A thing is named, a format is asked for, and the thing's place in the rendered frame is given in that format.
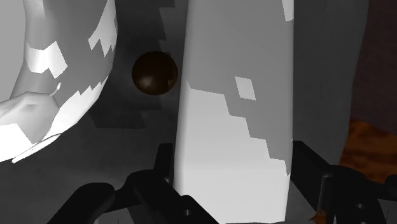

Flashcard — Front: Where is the dark brown ball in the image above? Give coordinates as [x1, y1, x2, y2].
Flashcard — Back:
[131, 50, 179, 96]

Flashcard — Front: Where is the tall white block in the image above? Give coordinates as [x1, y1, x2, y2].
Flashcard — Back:
[172, 0, 295, 224]

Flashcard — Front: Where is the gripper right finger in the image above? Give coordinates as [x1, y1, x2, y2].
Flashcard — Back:
[291, 140, 397, 224]

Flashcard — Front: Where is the white rounded vase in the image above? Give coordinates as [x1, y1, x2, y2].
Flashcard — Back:
[0, 0, 119, 164]

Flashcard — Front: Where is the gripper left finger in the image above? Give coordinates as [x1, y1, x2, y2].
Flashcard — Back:
[46, 143, 219, 224]

